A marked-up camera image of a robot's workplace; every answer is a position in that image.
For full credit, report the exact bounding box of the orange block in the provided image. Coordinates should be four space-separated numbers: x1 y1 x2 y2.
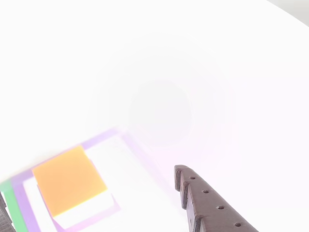
32 145 109 218

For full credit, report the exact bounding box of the green square frame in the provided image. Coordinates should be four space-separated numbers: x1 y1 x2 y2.
0 180 27 232

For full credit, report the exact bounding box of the purple square frame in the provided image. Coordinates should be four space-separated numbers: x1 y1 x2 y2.
11 128 169 232

